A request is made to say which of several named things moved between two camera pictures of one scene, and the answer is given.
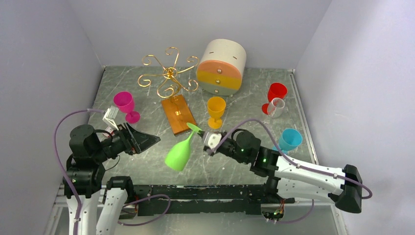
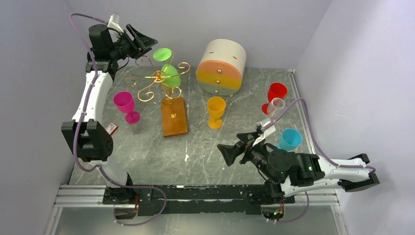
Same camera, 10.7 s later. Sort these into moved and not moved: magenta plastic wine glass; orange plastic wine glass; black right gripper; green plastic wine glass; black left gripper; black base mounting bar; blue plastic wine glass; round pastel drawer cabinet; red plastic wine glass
Moved: black left gripper; green plastic wine glass; black right gripper
Not moved: blue plastic wine glass; red plastic wine glass; round pastel drawer cabinet; black base mounting bar; orange plastic wine glass; magenta plastic wine glass
